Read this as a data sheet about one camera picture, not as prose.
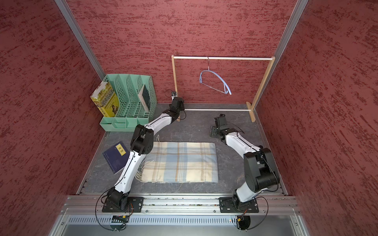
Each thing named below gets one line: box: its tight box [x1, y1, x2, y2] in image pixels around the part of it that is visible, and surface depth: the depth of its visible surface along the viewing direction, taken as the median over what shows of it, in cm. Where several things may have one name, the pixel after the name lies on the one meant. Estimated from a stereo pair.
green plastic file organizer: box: [99, 73, 158, 132], surface depth 106 cm
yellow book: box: [90, 80, 120, 118], surface depth 99 cm
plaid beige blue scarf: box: [135, 134, 219, 183], surface depth 88 cm
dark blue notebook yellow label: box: [102, 140, 130, 175], surface depth 92 cm
